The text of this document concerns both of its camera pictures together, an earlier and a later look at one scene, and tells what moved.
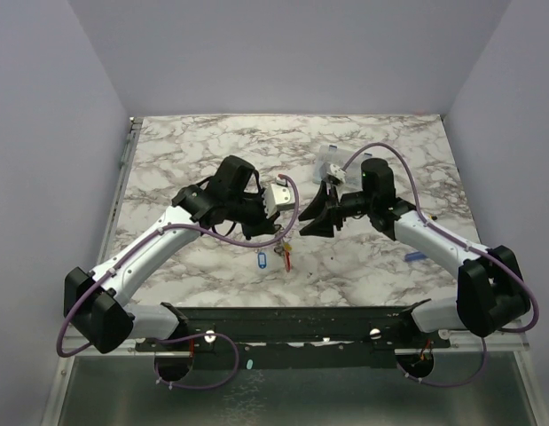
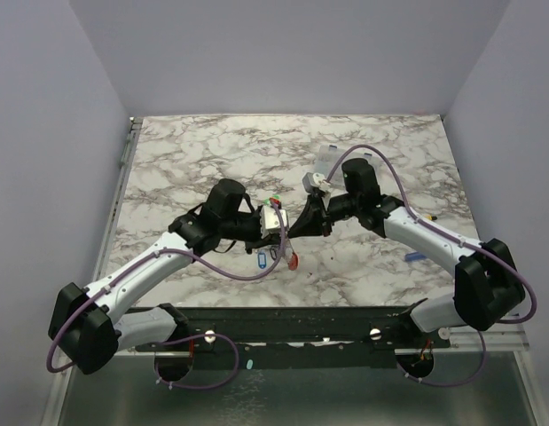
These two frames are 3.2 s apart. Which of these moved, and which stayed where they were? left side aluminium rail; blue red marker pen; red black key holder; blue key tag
Moved: red black key holder
Stayed: blue red marker pen; blue key tag; left side aluminium rail
